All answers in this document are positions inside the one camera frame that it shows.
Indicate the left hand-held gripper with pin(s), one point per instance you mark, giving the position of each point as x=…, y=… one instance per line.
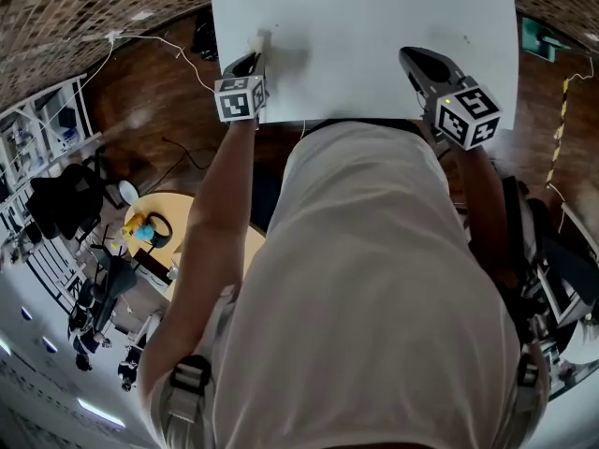
x=238, y=103

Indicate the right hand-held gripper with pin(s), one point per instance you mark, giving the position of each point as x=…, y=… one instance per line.
x=468, y=115

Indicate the small cream object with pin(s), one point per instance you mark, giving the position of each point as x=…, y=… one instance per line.
x=259, y=42

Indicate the person's left forearm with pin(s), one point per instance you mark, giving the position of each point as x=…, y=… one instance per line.
x=215, y=194

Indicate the person's right forearm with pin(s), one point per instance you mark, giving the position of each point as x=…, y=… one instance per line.
x=484, y=194

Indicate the white rectangular table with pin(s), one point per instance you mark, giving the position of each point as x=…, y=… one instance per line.
x=355, y=26

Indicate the teal plastic tray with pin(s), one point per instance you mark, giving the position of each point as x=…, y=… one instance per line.
x=543, y=38

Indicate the yellow black floor tape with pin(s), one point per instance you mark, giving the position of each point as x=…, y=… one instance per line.
x=559, y=129

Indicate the round wooden table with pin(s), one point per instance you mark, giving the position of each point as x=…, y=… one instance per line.
x=182, y=208

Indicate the white bowl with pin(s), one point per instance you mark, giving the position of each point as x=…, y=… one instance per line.
x=127, y=192

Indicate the yellow toy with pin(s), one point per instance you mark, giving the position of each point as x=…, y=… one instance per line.
x=133, y=225

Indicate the person's white shirt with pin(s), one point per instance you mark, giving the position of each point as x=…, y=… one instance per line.
x=365, y=274

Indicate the white metal shelf rack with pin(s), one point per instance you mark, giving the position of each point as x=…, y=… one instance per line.
x=47, y=124

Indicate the black office chair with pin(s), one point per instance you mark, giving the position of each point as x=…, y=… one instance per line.
x=65, y=199

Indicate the black wheeled stand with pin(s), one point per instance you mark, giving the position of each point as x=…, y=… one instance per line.
x=110, y=279

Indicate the long ceiling light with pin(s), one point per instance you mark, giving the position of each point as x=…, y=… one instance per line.
x=100, y=412

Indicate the white wall adapter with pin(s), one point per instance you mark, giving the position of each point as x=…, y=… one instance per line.
x=114, y=37

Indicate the white desk frame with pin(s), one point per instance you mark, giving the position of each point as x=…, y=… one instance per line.
x=561, y=297

